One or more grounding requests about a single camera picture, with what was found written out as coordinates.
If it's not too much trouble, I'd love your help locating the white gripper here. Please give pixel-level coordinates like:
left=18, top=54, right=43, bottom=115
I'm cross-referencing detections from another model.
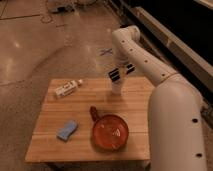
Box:
left=108, top=60, right=135, bottom=95

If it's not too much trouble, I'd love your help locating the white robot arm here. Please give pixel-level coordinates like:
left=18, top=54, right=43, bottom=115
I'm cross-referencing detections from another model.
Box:
left=112, top=25, right=207, bottom=171

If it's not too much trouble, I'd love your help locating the blue eraser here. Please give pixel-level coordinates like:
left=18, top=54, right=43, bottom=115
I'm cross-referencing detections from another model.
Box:
left=56, top=120, right=78, bottom=141

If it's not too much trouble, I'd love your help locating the wooden table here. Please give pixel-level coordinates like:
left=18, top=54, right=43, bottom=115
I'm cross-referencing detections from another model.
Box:
left=25, top=77, right=153, bottom=163

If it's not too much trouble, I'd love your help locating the grey device on floor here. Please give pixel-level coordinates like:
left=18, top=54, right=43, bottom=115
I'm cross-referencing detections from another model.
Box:
left=48, top=5, right=75, bottom=14

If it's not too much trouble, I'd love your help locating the cable on floor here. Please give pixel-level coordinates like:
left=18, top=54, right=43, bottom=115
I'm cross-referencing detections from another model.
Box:
left=39, top=0, right=55, bottom=24

